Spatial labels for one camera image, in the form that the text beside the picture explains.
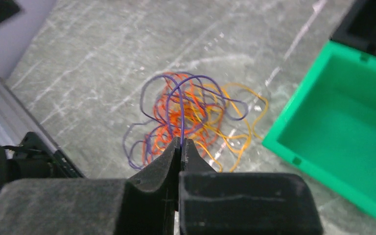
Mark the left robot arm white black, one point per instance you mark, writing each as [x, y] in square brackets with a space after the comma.
[32, 158]

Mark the green plastic bin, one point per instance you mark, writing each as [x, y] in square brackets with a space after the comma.
[328, 127]

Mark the black plastic bin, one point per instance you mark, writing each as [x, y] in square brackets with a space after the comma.
[358, 27]

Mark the aluminium rail frame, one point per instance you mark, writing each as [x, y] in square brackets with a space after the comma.
[16, 121]

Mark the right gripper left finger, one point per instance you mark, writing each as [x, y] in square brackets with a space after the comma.
[143, 204]

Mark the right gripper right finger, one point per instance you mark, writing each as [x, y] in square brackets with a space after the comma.
[245, 203]

